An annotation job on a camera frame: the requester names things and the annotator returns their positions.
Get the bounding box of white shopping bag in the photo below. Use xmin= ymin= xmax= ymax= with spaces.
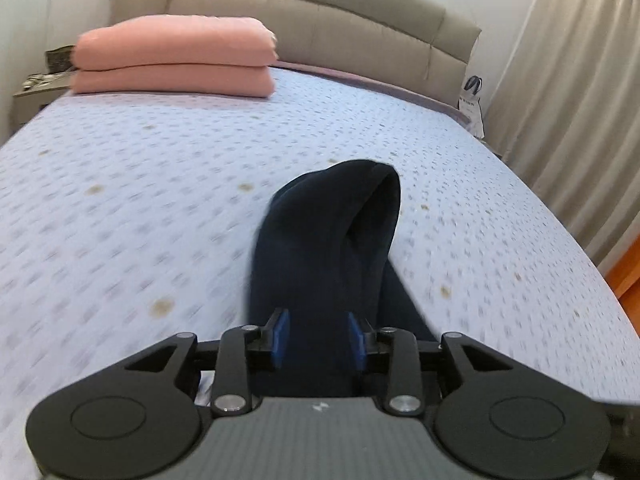
xmin=457 ymin=74 xmax=486 ymax=139

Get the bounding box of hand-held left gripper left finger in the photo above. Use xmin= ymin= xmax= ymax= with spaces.
xmin=122 ymin=308 xmax=291 ymax=417

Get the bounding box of dark patterned box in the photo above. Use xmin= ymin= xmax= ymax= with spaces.
xmin=45 ymin=45 xmax=77 ymax=72

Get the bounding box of beige padded headboard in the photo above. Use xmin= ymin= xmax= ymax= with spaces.
xmin=108 ymin=0 xmax=484 ymax=112

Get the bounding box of dark navy garment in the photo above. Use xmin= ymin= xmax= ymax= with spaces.
xmin=247 ymin=159 xmax=437 ymax=399

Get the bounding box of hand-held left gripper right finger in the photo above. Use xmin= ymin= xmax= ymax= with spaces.
xmin=346 ymin=311 xmax=517 ymax=417

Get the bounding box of beige curtain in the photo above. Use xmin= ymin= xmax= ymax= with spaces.
xmin=481 ymin=0 xmax=640 ymax=282

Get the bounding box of bed with floral sheet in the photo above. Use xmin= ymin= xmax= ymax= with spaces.
xmin=0 ymin=60 xmax=640 ymax=480

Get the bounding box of folded pink blanket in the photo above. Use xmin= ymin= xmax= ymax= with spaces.
xmin=70 ymin=63 xmax=276 ymax=99
xmin=74 ymin=16 xmax=280 ymax=72

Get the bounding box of grey nightstand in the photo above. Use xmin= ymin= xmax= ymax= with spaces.
xmin=12 ymin=74 xmax=72 ymax=129

